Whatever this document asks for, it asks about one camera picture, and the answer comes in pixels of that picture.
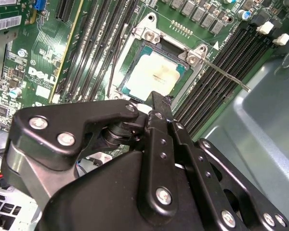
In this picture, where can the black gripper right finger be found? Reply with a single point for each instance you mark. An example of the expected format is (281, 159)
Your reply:
(195, 156)

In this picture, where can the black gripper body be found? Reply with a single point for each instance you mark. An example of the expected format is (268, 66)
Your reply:
(98, 197)

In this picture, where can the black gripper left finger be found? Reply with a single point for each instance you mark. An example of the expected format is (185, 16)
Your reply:
(50, 125)

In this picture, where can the silver square CPU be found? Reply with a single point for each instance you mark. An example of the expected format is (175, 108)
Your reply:
(154, 72)

